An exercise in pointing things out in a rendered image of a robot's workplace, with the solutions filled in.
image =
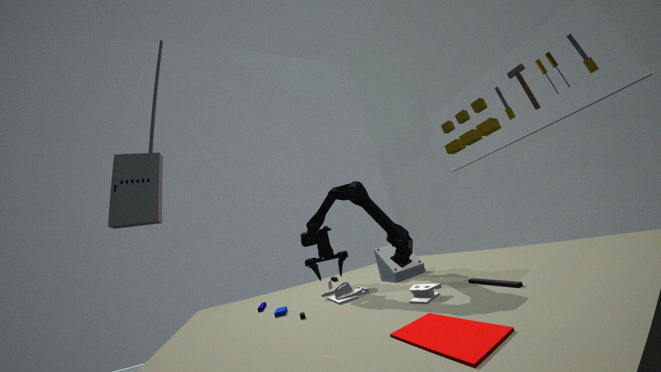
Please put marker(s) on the red flat plate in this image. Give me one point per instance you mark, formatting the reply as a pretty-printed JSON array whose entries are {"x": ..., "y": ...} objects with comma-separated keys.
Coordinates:
[{"x": 465, "y": 341}]

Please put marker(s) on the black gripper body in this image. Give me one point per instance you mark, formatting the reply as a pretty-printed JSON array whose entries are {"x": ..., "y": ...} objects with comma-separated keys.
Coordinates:
[{"x": 324, "y": 250}]

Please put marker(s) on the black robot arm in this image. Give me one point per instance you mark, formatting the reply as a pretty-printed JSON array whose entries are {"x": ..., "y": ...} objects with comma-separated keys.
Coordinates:
[{"x": 397, "y": 236}]

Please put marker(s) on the blue rectangular block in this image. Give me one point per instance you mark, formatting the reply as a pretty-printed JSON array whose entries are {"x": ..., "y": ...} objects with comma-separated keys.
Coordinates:
[{"x": 280, "y": 312}]

